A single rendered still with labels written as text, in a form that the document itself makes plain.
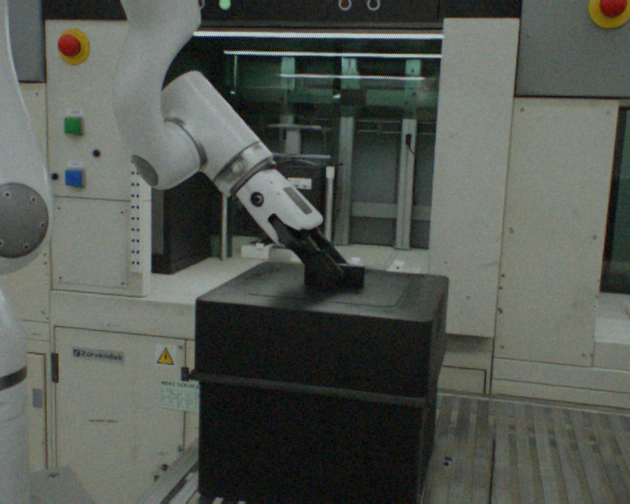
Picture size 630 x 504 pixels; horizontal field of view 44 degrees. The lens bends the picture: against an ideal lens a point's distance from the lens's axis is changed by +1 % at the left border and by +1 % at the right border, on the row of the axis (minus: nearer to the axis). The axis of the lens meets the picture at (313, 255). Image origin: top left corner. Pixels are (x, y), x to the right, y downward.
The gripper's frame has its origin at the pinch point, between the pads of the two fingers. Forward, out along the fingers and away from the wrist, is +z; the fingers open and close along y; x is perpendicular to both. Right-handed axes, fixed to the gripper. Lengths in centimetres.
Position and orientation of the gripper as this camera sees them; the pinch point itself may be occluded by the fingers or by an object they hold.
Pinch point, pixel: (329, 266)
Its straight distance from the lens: 102.4
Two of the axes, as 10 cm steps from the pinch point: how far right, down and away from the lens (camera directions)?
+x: -7.1, 6.4, 2.8
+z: 6.6, 7.5, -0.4
